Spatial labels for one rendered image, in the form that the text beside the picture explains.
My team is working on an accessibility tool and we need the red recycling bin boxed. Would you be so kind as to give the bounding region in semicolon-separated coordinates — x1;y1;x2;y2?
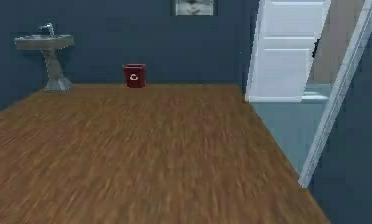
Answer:
123;63;147;89

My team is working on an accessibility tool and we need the white room door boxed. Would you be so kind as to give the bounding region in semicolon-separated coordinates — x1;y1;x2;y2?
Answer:
244;0;332;103

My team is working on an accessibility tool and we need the grey framed wall picture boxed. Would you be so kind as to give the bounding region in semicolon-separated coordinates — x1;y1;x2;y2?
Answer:
170;0;218;17

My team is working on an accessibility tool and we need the black door handle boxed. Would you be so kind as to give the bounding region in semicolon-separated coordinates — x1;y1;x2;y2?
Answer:
312;38;321;58

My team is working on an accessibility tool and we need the grey pedestal sink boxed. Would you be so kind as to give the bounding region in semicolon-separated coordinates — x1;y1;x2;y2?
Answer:
13;22;76;93

